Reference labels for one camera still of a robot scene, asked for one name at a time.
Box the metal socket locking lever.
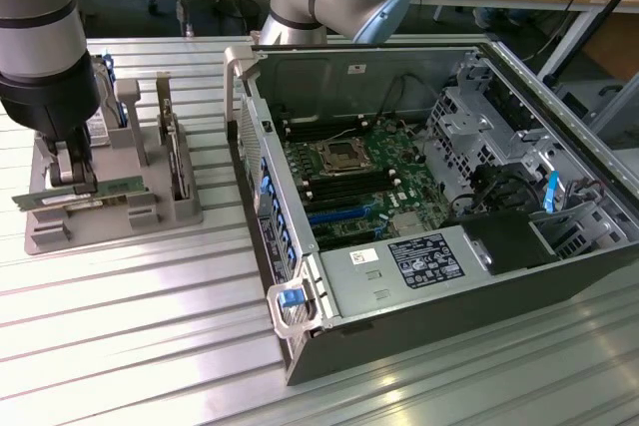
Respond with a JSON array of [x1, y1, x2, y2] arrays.
[[326, 127, 361, 143]]

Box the blue disk bay latch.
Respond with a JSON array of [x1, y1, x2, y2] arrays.
[[542, 170, 561, 216]]

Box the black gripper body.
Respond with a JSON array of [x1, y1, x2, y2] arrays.
[[0, 57, 101, 141]]

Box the graphics card with bracket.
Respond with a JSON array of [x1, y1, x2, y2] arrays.
[[156, 71, 197, 204]]

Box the low metal disk bay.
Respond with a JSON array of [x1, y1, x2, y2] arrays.
[[527, 194, 633, 261]]

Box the blue expansion slot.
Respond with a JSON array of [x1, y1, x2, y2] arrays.
[[306, 205, 374, 227]]

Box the silver hard disk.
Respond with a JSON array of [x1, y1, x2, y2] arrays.
[[85, 60, 121, 149]]

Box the open black PC case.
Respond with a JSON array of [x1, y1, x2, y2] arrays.
[[223, 35, 639, 387]]

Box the black wire bundle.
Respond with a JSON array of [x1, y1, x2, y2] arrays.
[[448, 162, 546, 221]]

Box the silver chipset heatsink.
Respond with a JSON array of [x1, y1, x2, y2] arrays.
[[389, 213, 426, 238]]

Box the CPU socket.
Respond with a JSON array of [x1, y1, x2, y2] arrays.
[[308, 137, 374, 179]]

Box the black tripod pole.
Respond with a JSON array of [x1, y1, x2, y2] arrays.
[[542, 0, 639, 91]]

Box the blue case latch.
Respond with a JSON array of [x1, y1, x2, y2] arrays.
[[278, 286, 307, 309]]

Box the grey equipment case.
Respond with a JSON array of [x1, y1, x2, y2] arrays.
[[547, 71, 639, 151]]

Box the RAM slot white latches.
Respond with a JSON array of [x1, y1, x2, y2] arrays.
[[306, 178, 401, 198], [282, 115, 364, 128], [301, 169, 396, 187], [285, 121, 369, 136]]

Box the green RAM stick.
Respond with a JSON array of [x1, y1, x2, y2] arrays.
[[39, 192, 152, 211], [10, 174, 150, 212]]

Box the RAM slot black latches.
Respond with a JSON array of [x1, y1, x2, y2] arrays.
[[304, 174, 398, 192], [284, 119, 366, 132], [287, 125, 371, 141], [298, 165, 393, 181]]

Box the grey power supply unit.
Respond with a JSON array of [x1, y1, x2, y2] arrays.
[[318, 223, 495, 321]]

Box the green motherboard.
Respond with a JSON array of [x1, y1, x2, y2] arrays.
[[281, 115, 453, 253]]

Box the grey parts rack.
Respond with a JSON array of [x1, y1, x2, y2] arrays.
[[23, 77, 206, 255]]

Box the long black expansion slot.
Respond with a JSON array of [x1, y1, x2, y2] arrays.
[[303, 195, 386, 214]]

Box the tall metal disk bay cage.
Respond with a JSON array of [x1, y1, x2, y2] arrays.
[[423, 54, 548, 208]]

